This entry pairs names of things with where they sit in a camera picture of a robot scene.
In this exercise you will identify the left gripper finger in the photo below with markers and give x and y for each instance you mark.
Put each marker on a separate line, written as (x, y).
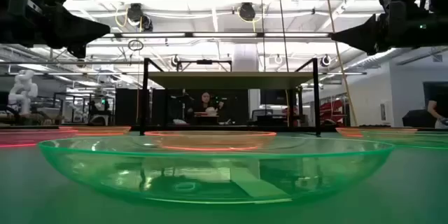
(78, 50)
(77, 28)

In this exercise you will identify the orange translucent plastic plate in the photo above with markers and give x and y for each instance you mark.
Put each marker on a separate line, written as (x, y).
(210, 133)
(101, 131)
(353, 132)

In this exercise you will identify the pink translucent plastic plate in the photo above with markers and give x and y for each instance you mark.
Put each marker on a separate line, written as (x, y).
(28, 137)

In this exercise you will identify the green translucent plastic plate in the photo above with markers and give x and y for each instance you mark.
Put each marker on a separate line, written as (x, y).
(420, 140)
(105, 168)

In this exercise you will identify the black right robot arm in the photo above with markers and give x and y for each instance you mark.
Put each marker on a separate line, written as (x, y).
(439, 7)

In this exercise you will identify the white humanoid robot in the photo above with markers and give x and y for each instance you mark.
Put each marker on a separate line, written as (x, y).
(22, 91)

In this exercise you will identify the red bin storage rack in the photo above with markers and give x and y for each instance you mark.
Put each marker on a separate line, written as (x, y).
(332, 110)

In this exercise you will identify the black cabinet row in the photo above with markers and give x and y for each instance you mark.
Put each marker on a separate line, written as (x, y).
(129, 106)

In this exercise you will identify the black bulky bag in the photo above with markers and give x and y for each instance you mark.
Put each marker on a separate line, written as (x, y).
(418, 119)

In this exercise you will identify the person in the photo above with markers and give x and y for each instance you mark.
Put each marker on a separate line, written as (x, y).
(206, 102)
(435, 106)

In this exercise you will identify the black monitor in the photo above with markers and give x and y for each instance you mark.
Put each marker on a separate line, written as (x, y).
(273, 96)

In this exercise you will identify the long ceiling light bar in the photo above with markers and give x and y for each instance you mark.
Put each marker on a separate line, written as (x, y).
(224, 35)

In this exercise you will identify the green table mat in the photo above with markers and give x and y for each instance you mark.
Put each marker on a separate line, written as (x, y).
(35, 199)

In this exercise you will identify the black camera rig frame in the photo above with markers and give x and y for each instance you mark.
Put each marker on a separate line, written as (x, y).
(204, 62)

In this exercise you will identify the wooden shelf with black frame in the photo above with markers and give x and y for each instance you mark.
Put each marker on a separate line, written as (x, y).
(227, 80)

